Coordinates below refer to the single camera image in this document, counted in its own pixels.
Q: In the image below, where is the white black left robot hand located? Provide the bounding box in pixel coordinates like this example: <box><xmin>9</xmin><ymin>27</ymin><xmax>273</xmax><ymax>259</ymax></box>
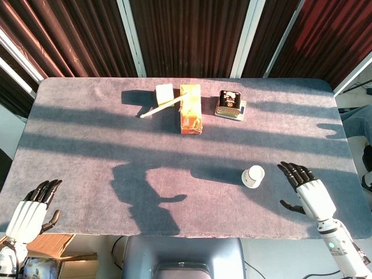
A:
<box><xmin>5</xmin><ymin>179</ymin><xmax>63</xmax><ymax>244</ymax></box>

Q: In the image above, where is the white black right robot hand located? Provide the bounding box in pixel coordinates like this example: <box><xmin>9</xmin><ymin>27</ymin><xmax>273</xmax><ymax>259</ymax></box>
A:
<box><xmin>277</xmin><ymin>161</ymin><xmax>338</xmax><ymax>224</ymax></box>

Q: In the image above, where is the white paper cup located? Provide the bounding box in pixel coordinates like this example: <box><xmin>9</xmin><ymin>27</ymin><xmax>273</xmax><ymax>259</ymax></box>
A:
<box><xmin>241</xmin><ymin>165</ymin><xmax>266</xmax><ymax>189</ymax></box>

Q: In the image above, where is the brown cardboard box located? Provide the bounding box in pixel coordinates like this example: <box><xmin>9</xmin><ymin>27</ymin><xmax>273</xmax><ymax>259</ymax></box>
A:
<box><xmin>27</xmin><ymin>234</ymin><xmax>99</xmax><ymax>279</ymax></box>

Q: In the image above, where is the printed white bag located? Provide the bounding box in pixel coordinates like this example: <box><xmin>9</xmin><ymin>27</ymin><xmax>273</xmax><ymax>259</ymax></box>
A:
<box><xmin>22</xmin><ymin>257</ymin><xmax>61</xmax><ymax>279</ymax></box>

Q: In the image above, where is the blue fabric bundle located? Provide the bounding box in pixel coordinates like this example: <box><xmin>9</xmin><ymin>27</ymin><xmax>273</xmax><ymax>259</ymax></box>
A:
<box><xmin>339</xmin><ymin>104</ymin><xmax>372</xmax><ymax>138</ymax></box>

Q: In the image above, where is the grey-blue table cloth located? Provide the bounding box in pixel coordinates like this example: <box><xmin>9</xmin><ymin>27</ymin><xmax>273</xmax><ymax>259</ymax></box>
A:
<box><xmin>0</xmin><ymin>77</ymin><xmax>371</xmax><ymax>241</ymax></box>

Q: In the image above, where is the silver digital scale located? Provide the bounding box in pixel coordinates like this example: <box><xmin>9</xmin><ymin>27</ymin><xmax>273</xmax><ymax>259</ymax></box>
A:
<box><xmin>214</xmin><ymin>99</ymin><xmax>248</xmax><ymax>121</ymax></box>

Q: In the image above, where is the blue-grey robot torso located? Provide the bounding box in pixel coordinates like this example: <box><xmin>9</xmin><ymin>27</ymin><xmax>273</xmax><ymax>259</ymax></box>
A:
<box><xmin>120</xmin><ymin>237</ymin><xmax>247</xmax><ymax>279</ymax></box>

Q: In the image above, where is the orange cardboard carton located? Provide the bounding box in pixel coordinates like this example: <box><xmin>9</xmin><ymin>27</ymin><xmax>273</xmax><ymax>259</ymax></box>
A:
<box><xmin>179</xmin><ymin>84</ymin><xmax>203</xmax><ymax>135</ymax></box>

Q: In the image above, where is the dark brown curtain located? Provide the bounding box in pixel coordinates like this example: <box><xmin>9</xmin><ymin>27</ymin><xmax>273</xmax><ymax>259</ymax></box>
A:
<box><xmin>241</xmin><ymin>0</ymin><xmax>302</xmax><ymax>78</ymax></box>
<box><xmin>129</xmin><ymin>0</ymin><xmax>251</xmax><ymax>78</ymax></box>
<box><xmin>0</xmin><ymin>0</ymin><xmax>138</xmax><ymax>78</ymax></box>
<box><xmin>269</xmin><ymin>0</ymin><xmax>372</xmax><ymax>88</ymax></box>

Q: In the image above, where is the wooden drumstick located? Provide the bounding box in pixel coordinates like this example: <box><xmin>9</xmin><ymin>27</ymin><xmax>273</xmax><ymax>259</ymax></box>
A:
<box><xmin>139</xmin><ymin>92</ymin><xmax>189</xmax><ymax>119</ymax></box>

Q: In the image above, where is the pale yellow foam cube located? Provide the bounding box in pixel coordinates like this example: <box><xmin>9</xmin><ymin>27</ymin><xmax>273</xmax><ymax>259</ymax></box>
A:
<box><xmin>155</xmin><ymin>84</ymin><xmax>175</xmax><ymax>107</ymax></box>

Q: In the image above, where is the black cable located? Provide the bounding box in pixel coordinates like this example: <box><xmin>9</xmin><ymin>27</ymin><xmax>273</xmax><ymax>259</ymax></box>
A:
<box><xmin>244</xmin><ymin>260</ymin><xmax>341</xmax><ymax>279</ymax></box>
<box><xmin>111</xmin><ymin>235</ymin><xmax>126</xmax><ymax>270</ymax></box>

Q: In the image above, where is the white frame post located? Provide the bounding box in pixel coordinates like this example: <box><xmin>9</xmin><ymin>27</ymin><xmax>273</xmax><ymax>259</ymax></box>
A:
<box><xmin>117</xmin><ymin>0</ymin><xmax>146</xmax><ymax>78</ymax></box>
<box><xmin>0</xmin><ymin>27</ymin><xmax>45</xmax><ymax>98</ymax></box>
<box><xmin>231</xmin><ymin>0</ymin><xmax>267</xmax><ymax>78</ymax></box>
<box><xmin>263</xmin><ymin>0</ymin><xmax>306</xmax><ymax>78</ymax></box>
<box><xmin>332</xmin><ymin>55</ymin><xmax>372</xmax><ymax>97</ymax></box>

